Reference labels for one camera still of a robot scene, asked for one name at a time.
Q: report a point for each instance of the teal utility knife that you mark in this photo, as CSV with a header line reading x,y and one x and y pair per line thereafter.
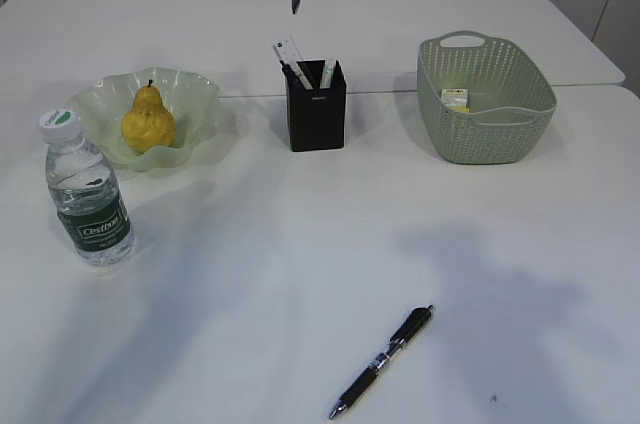
x,y
327,73

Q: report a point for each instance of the clear plastic ruler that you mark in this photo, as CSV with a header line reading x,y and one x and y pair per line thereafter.
x,y
287,51

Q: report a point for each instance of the yellow plastic packaging waste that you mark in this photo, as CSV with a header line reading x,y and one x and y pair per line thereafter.
x,y
456,99

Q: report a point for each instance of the black gel pen front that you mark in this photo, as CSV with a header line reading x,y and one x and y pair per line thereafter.
x,y
414,323

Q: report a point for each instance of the yellow pear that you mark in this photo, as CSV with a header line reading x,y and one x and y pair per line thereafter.
x,y
148,123

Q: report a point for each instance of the clear water bottle green label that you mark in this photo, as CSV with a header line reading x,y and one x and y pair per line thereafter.
x,y
85,191

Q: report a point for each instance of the yellow utility knife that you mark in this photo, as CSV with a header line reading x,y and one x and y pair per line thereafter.
x,y
306,76

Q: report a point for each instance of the black square pen holder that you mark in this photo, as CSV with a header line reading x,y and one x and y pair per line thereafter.
x,y
316,117

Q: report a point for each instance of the frosted green wavy glass plate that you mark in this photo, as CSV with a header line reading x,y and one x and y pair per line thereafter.
x,y
192,99

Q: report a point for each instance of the green woven plastic basket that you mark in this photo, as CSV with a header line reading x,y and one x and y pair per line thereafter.
x,y
511,102

